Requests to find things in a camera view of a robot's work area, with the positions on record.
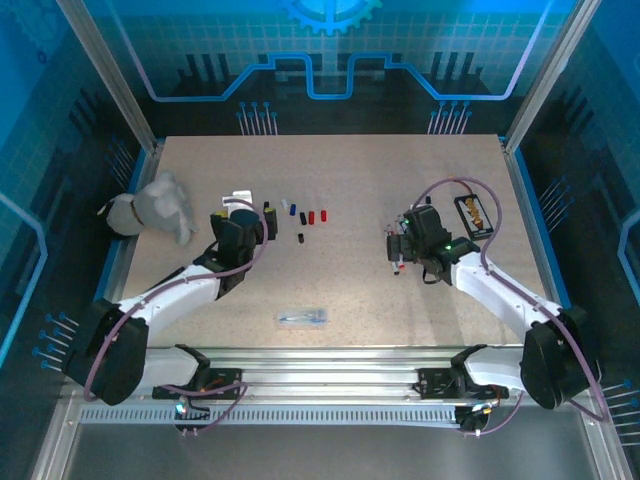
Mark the aluminium frame post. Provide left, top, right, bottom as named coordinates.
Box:
left=54, top=0, right=159, bottom=151
left=502, top=0, right=601, bottom=151

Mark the black tray with items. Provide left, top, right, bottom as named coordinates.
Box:
left=449, top=173, right=497, bottom=242

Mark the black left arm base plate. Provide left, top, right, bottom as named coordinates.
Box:
left=152, top=367, right=244, bottom=401

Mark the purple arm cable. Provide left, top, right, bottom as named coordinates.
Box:
left=412, top=177, right=612, bottom=439
left=82, top=198, right=266, bottom=437

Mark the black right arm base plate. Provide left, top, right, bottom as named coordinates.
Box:
left=417, top=367, right=506, bottom=401

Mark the red whiteboard marker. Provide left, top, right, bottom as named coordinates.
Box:
left=389, top=223, right=407, bottom=271

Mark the slotted aluminium rail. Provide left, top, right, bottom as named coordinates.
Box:
left=79, top=405, right=469, bottom=426

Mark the aluminium front rail beam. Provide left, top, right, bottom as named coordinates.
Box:
left=64, top=344, right=599, bottom=401

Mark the aluminium side rail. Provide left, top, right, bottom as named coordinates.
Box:
left=89, top=142, right=166, bottom=351
left=499, top=137, right=576, bottom=361

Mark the grey plush toy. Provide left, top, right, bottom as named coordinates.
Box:
left=97, top=171, right=200, bottom=246

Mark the steel bottom tray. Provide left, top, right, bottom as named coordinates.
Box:
left=29, top=394, right=631, bottom=480

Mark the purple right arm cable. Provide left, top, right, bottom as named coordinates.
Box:
left=412, top=177, right=612, bottom=439

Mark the clear plastic bag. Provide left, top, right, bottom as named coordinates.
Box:
left=277, top=308, right=330, bottom=326

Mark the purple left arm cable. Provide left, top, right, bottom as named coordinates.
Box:
left=82, top=198, right=266, bottom=437

